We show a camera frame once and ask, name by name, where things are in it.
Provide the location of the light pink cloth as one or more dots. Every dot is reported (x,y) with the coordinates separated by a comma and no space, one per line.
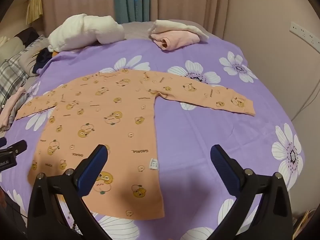
(10,107)

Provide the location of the beige pillow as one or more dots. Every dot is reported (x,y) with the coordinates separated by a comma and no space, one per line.
(11,47)

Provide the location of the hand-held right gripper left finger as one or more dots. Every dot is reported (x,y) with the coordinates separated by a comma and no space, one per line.
(92,170)

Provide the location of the white fluffy blanket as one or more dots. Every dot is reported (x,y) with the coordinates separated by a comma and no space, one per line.
(82,33)

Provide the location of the purple floral bed sheet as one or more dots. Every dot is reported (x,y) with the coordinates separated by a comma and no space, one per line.
(200,135)

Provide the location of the orange printed shirt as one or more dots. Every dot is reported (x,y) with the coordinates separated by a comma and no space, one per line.
(112,110)

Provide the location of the grey plaid pillow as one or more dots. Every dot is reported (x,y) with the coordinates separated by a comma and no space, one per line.
(12,77)

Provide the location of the dark brown pillow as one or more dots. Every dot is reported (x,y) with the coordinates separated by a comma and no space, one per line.
(28,36)

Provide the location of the dark navy cloth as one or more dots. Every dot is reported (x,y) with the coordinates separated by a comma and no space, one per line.
(43,60)

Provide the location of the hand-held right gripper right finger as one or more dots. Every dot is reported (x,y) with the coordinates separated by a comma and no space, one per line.
(225,170)

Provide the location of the teal curtain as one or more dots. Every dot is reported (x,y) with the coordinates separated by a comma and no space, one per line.
(131,0)

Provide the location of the yellow straw tassel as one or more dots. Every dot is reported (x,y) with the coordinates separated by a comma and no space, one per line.
(34,7)

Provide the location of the folded cream cloth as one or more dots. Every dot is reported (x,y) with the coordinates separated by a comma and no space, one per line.
(175,26)

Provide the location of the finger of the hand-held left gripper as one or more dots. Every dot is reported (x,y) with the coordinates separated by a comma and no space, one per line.
(2,142)
(15,147)

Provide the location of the white wall power strip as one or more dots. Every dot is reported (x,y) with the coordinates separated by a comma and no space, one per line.
(303,32)

